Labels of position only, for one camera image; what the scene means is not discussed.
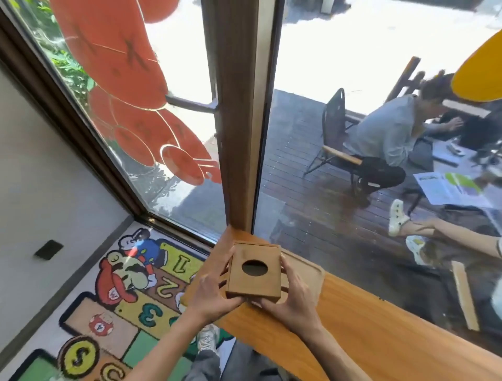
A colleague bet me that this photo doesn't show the person's left hand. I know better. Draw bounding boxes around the person's left hand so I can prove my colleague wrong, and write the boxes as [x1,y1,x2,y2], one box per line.
[187,251,247,327]

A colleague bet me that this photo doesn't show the person's right hand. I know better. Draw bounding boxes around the person's right hand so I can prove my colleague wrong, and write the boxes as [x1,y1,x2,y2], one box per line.
[250,254,321,343]

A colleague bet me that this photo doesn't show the wooden box with round hole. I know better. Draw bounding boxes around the wooden box with round hole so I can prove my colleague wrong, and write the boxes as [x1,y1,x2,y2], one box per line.
[225,241,283,303]

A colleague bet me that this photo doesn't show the person's right forearm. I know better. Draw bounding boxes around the person's right forearm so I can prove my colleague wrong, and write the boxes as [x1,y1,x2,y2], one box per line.
[302,328,375,381]

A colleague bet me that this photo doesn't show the person's left forearm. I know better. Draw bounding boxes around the person's left forearm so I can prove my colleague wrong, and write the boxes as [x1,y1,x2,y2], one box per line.
[123,313,208,381]

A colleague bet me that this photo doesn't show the wooden tray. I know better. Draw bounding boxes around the wooden tray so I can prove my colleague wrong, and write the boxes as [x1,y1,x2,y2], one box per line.
[279,249,326,307]

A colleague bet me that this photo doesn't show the person's white sneaker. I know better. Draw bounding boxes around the person's white sneaker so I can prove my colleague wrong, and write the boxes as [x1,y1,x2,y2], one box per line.
[196,324,221,353]

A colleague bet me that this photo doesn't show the person's grey trousers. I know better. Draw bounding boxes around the person's grey trousers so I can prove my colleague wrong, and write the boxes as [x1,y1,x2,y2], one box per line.
[184,349,283,381]

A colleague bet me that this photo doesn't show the colourful cartoon number rug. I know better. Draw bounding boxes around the colourful cartoon number rug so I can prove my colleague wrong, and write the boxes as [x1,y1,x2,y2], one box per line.
[8,226,236,381]

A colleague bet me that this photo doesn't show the white clog shoe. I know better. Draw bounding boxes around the white clog shoe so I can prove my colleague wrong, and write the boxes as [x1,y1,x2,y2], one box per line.
[405,235,433,267]
[388,199,411,238]

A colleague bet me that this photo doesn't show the dark chair with wooden armrests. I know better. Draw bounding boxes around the dark chair with wooden armrests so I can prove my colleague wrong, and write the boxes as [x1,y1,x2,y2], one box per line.
[303,88,395,197]

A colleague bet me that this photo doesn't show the light wooden slat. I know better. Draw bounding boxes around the light wooden slat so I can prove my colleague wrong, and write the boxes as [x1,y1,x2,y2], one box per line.
[450,260,481,332]

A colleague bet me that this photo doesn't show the white and green brochure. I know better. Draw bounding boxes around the white and green brochure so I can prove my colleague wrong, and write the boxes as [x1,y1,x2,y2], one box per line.
[413,171,492,209]

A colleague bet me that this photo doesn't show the red window decal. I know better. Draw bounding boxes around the red window decal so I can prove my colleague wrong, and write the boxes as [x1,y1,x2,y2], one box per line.
[49,0,223,187]

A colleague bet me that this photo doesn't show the yellow round shade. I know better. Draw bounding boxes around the yellow round shade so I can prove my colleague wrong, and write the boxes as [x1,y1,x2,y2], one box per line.
[450,29,502,103]

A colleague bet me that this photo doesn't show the wooden window post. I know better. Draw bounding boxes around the wooden window post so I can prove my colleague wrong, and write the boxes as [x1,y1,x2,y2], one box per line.
[200,0,275,233]

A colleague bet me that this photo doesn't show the black wall plate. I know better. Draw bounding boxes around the black wall plate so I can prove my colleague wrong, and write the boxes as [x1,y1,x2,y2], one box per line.
[34,240,64,261]

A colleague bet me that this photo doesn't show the dark metal handle bar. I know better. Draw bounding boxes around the dark metal handle bar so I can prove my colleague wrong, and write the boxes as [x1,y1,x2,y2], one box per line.
[166,94,219,115]

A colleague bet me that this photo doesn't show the wooden folding frame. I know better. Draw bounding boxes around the wooden folding frame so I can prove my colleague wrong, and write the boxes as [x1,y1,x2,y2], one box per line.
[385,56,426,103]

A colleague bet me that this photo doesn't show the dark window frame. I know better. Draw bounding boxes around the dark window frame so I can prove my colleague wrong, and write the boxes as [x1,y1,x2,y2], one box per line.
[0,8,214,252]

